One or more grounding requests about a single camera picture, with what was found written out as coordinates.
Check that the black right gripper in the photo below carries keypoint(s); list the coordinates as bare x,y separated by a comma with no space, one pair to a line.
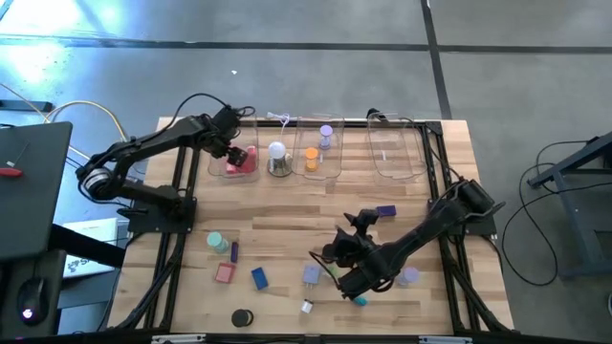
351,246

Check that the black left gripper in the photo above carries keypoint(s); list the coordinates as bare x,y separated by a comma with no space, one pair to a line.
225,129

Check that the small red box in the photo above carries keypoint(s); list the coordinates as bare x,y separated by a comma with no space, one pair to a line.
232,168

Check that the red cube wall charger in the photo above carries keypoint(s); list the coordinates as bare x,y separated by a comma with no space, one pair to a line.
252,160

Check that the orange capped hourglass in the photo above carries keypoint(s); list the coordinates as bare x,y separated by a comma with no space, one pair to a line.
311,155

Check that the large lavender capped hourglass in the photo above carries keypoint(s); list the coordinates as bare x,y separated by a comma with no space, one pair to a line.
408,276

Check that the teal capped hourglass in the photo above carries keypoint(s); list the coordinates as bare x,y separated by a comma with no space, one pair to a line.
217,242

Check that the small purple capped hourglass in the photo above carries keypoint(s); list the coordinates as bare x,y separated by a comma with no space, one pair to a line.
326,131

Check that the red square box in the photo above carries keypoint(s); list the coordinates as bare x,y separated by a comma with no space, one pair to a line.
225,273

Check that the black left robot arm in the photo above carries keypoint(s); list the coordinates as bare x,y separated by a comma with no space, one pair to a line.
158,138

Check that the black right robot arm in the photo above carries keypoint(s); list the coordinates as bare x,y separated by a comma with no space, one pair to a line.
421,234

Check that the clear plastic bin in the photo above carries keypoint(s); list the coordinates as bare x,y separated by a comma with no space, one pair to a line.
334,162
220,138
397,153

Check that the indigo rectangular box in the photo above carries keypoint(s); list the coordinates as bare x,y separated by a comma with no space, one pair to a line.
386,210

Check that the brass lamp with white bulb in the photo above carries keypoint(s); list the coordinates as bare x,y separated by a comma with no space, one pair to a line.
279,160

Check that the green power bank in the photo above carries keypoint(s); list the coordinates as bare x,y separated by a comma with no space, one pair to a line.
332,271

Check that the light blue multiport charger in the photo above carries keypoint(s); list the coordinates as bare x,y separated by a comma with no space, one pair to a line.
312,273

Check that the dark blue narrow box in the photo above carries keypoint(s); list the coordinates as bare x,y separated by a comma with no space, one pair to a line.
234,252

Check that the blue flat box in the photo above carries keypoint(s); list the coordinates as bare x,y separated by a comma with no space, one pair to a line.
259,278

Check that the black round green-centred object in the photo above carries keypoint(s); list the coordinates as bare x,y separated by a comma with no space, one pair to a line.
242,318

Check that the white printed box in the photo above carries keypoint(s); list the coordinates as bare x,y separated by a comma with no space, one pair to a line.
91,229

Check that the black desk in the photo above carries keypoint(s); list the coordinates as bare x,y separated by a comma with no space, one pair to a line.
33,210

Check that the dark metal cart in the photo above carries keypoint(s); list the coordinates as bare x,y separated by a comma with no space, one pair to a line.
571,224

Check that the black floor power strip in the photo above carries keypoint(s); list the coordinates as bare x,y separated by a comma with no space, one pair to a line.
24,106

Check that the black computer mouse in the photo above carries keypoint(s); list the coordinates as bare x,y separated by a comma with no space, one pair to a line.
32,298

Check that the teal white-faced wall adapter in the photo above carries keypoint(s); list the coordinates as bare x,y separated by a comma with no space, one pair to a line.
361,301

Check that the white USB wall charger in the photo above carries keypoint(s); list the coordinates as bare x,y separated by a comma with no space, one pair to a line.
306,306

